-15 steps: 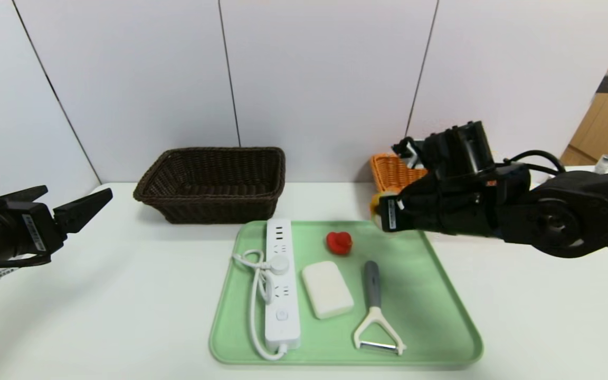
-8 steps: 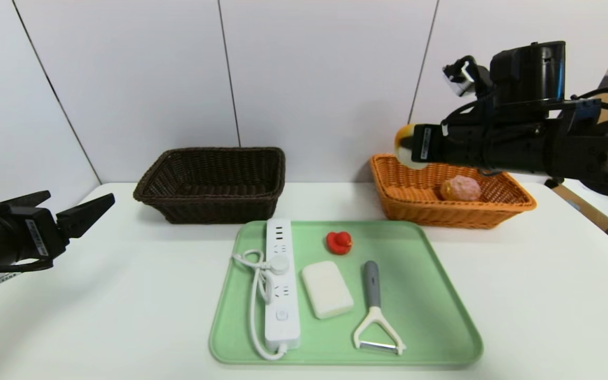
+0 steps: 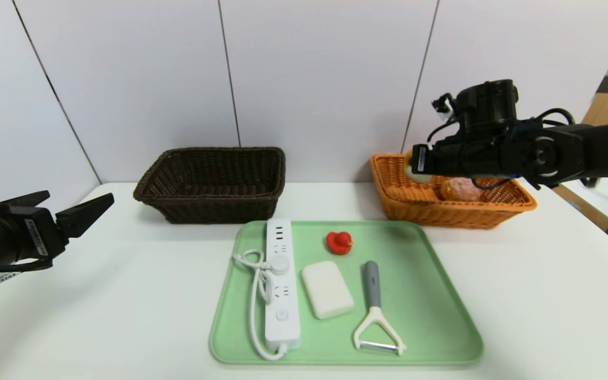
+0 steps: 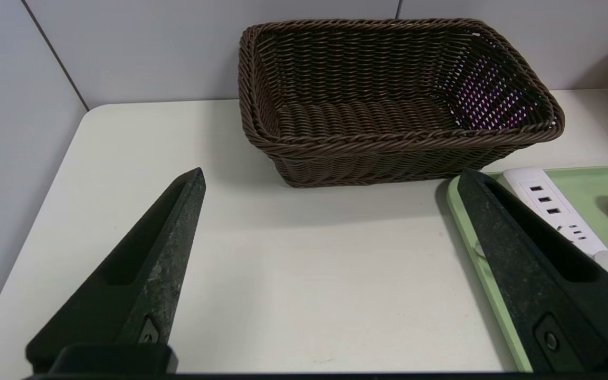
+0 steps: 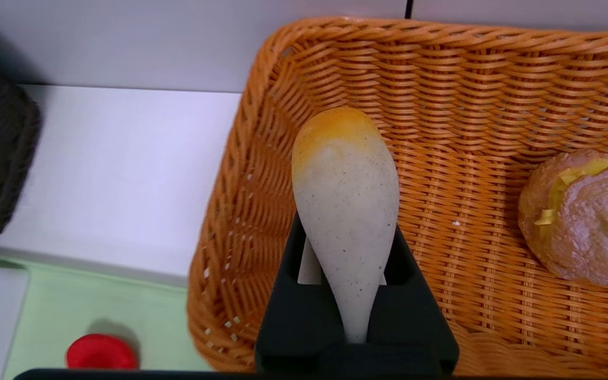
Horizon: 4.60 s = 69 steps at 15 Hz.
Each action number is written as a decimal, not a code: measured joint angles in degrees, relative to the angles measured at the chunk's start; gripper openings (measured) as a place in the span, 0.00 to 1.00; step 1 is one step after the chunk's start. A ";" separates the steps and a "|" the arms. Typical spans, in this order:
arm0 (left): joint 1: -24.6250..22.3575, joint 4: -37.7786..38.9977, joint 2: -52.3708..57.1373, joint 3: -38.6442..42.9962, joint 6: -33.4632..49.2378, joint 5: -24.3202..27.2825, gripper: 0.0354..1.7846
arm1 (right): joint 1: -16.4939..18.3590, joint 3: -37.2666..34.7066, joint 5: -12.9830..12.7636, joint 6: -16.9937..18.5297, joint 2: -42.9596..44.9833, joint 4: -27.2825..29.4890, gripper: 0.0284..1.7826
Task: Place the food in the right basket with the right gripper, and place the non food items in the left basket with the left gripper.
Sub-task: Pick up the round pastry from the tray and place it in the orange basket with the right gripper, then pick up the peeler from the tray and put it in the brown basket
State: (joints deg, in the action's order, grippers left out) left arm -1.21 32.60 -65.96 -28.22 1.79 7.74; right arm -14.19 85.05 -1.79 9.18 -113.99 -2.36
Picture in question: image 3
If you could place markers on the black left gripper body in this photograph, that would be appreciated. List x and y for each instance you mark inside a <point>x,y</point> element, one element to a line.
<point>38,236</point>

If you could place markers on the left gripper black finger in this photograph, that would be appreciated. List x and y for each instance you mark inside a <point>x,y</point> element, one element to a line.
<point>79,217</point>
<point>29,198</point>

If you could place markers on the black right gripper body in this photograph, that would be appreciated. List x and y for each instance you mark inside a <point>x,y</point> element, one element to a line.
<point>420,158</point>

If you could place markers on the cream steamed bun toy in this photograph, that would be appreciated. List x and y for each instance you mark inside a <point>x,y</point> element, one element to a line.
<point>419,178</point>

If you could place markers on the pink burger bun toy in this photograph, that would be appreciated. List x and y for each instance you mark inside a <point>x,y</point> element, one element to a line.
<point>461,190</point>

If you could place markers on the orange wicker basket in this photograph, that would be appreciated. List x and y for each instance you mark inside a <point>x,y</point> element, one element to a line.
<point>415,211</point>

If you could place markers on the dark brown wicker basket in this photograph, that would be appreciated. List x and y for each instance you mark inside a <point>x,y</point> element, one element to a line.
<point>219,211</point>

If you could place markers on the red rubber duck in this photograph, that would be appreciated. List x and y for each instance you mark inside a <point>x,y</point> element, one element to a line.
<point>339,244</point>

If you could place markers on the light green plastic tray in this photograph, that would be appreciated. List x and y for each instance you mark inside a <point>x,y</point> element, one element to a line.
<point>430,306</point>

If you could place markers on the white soap bar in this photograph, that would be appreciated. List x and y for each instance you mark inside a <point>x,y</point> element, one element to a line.
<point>328,289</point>

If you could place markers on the white side table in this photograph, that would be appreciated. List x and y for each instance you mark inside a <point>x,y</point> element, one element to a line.
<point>599,211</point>

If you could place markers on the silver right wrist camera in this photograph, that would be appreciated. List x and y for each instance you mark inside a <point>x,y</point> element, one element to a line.
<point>444,108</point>

